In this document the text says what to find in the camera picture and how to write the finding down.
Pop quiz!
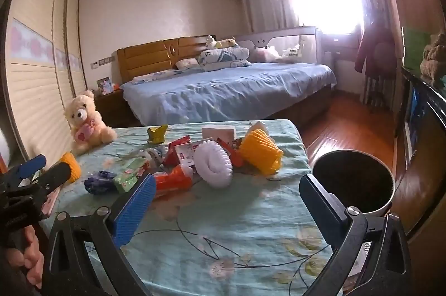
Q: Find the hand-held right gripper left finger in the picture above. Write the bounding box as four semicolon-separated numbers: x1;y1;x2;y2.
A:
45;173;157;296

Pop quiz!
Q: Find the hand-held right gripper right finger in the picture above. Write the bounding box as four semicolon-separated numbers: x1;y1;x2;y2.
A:
299;174;417;296

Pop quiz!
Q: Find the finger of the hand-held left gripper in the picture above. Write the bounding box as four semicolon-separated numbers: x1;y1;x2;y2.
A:
21;162;72;199
7;154;47;182

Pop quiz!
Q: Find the black and white trash bin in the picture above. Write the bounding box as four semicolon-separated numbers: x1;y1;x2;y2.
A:
312;150;396;217

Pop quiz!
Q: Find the orange snack wrapper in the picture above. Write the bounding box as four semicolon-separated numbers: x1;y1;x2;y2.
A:
153;165;194;201

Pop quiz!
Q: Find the printed paper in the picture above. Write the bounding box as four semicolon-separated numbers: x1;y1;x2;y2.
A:
139;146;166;166

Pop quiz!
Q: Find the yellow snack wrapper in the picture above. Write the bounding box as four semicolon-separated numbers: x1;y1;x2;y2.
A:
147;124;168;144

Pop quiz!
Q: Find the person's left hand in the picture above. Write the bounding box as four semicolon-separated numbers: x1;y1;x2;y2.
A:
16;224;46;288

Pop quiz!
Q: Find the small yellow foam net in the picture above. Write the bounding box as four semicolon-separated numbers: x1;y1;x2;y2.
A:
57;152;82;183

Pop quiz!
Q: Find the pink flat packet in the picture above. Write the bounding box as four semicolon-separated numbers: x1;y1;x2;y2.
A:
42;186;61;218

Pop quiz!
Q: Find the green snack wrapper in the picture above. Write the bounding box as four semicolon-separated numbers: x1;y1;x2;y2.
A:
113;157;149;194

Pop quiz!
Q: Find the blue crumpled wrapper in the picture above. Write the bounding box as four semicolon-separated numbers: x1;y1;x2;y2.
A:
84;170;117;195

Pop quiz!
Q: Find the cream teddy bear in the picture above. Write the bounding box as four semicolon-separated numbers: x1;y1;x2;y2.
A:
63;90;117;154

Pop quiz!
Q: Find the cream louvred wardrobe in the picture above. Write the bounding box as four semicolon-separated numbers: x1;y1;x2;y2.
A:
0;0;88;178

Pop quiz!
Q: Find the white red label packet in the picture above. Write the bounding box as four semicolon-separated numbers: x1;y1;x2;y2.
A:
174;141;206;167

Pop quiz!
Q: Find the large yellow foam net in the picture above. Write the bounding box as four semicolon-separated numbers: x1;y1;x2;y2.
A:
239;129;284;176

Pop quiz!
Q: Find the wooden nightstand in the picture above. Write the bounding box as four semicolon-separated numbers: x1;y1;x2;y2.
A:
94;88;131;127

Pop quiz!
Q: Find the white foam net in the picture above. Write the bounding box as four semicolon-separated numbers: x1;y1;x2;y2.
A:
193;140;233;188

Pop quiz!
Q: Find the green floral tablecloth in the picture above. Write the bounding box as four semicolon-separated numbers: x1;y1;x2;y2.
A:
35;119;344;296

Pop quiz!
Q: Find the dark red snack wrapper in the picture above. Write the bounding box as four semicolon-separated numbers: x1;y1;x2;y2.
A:
216;137;244;167

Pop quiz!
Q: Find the white foam block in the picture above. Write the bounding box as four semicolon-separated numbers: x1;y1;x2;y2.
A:
202;125;237;140

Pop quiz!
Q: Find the blue picture board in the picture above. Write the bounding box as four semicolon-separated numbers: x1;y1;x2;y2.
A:
408;87;420;150

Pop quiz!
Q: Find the flat blue pillow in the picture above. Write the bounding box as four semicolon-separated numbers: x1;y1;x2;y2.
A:
130;69;183;85

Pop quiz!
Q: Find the black tv cabinet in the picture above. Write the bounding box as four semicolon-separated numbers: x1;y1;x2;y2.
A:
394;68;446;248

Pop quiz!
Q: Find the wooden headboard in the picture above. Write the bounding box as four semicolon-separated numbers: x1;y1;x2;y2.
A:
117;35;217;82

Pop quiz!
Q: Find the bed with blue sheet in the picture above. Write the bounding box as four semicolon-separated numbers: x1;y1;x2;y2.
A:
120;61;338;127

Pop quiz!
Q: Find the small printed pillow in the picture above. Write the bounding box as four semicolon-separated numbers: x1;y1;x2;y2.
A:
176;58;199;71

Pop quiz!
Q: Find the pink bag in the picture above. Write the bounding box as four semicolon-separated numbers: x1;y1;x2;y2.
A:
251;47;279;63

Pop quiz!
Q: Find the window desk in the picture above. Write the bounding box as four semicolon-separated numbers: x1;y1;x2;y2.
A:
322;33;359;52

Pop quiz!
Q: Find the dark red coat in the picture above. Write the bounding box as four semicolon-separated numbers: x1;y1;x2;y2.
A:
355;22;394;77

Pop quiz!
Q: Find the folded printed duvet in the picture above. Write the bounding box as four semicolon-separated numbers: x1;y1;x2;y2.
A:
198;47;251;67

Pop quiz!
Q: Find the brown plush toy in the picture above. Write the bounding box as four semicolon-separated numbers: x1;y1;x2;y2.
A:
420;33;446;87

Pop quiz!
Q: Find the stack of green boxes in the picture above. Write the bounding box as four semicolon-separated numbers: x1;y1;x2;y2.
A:
402;27;433;71

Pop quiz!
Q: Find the photo frame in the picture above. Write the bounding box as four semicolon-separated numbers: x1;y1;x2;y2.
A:
97;76;113;96

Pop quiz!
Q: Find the grey bed rail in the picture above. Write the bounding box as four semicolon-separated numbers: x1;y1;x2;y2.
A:
232;25;323;63

